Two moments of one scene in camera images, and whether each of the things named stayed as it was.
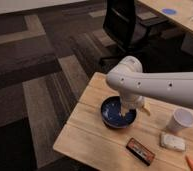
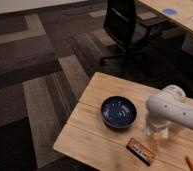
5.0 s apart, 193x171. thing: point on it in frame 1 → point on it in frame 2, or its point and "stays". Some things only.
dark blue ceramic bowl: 111,112 stays
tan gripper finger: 145,110 → 165,133
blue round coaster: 169,11 stays
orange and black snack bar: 140,151 stays
